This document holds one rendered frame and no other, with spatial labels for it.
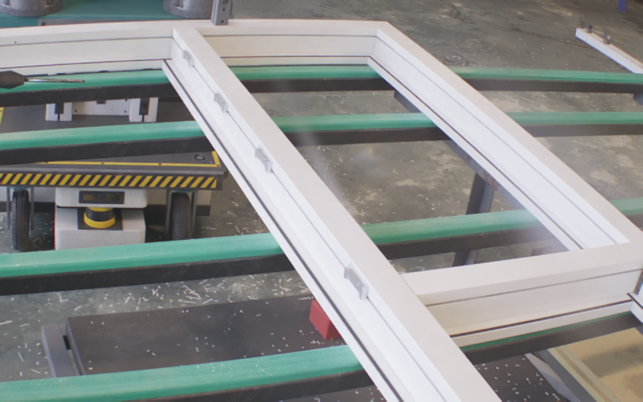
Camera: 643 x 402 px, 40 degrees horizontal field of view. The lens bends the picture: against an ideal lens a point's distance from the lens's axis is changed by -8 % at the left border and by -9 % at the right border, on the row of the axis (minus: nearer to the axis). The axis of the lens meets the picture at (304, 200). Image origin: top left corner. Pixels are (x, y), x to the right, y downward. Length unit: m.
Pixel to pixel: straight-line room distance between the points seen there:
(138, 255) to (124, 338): 0.33
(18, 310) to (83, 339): 1.06
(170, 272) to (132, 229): 1.45
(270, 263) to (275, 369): 0.25
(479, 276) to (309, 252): 0.22
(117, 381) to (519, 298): 0.49
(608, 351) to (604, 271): 0.40
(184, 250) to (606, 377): 0.73
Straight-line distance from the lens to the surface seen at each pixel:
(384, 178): 3.38
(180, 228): 2.66
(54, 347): 1.49
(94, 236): 2.62
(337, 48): 1.85
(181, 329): 1.49
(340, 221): 1.14
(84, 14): 2.45
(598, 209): 1.34
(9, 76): 1.39
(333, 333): 1.52
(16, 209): 2.64
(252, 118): 1.37
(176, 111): 2.87
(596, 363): 1.55
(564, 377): 1.58
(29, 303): 2.53
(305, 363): 1.02
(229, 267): 1.19
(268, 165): 1.26
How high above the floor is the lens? 1.49
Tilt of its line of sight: 28 degrees down
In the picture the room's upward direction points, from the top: 9 degrees clockwise
